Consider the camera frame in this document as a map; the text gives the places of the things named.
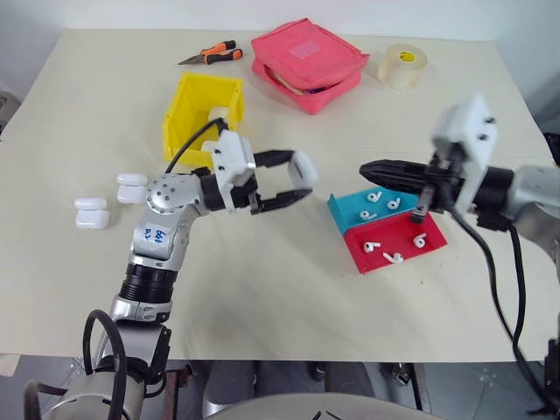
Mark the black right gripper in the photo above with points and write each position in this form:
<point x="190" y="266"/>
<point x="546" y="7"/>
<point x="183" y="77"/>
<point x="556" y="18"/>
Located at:
<point x="442" y="184"/>

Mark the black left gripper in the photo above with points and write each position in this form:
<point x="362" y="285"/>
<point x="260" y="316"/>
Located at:
<point x="245" y="197"/>

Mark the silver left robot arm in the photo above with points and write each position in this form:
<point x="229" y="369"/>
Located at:
<point x="162" y="236"/>

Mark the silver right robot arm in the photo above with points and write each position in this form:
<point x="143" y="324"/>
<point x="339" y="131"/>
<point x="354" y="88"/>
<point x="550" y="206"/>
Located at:
<point x="529" y="188"/>

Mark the yellow plastic bin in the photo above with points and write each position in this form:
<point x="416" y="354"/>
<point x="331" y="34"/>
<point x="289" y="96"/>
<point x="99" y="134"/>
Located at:
<point x="188" y="105"/>

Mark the white earbud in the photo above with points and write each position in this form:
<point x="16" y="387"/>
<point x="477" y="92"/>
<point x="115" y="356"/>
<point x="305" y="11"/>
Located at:
<point x="391" y="258"/>
<point x="374" y="197"/>
<point x="394" y="204"/>
<point x="365" y="215"/>
<point x="369" y="248"/>
<point x="420" y="241"/>

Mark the teal plastic tray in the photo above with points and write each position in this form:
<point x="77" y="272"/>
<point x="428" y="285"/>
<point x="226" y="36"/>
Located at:
<point x="385" y="215"/>

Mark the red plastic tray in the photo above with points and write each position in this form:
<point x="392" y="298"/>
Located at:
<point x="394" y="236"/>

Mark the translucent tape roll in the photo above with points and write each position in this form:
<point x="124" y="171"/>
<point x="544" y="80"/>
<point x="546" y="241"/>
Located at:
<point x="404" y="67"/>

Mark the pink fabric zip pouch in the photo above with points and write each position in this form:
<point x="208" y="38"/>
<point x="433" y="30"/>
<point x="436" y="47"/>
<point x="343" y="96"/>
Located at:
<point x="306" y="57"/>

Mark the black metal table leg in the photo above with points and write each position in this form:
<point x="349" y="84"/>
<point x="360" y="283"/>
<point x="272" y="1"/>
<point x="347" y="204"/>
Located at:
<point x="419" y="385"/>

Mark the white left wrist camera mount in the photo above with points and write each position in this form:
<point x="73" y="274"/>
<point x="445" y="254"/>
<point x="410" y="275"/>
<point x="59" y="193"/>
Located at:
<point x="232" y="153"/>

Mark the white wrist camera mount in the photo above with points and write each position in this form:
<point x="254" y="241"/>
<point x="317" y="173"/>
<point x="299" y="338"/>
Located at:
<point x="474" y="131"/>
<point x="232" y="153"/>

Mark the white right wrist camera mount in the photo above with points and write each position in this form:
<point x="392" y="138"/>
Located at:
<point x="474" y="131"/>

